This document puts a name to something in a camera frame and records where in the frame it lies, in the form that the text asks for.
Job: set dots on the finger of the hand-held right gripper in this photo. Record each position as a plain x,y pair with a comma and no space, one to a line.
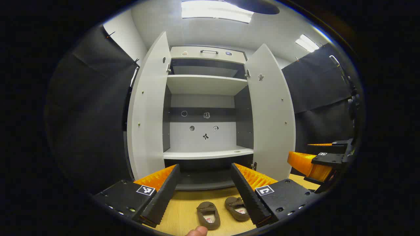
328,160
328,149

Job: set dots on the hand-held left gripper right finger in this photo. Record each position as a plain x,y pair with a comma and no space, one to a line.
244,193

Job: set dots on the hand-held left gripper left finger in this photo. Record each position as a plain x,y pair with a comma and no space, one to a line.
165,193

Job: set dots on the brown fuzzy shoe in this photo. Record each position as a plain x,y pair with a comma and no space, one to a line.
206,207
233,204

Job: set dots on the grey cabinet door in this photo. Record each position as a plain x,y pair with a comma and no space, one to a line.
149,108
272,124

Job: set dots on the grey shoe cabinet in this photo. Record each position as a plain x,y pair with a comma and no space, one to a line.
203,85

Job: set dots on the grey cabinet drawer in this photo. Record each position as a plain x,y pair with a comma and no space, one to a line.
197,54

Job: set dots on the black backdrop cloth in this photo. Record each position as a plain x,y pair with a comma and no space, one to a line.
315,85
88,114

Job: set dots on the small rectangular ceiling light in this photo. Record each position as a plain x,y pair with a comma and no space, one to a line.
306,42

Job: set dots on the dark round ceiling object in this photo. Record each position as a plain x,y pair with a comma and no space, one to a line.
256,6

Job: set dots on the large rectangular ceiling light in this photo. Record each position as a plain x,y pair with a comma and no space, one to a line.
213,11

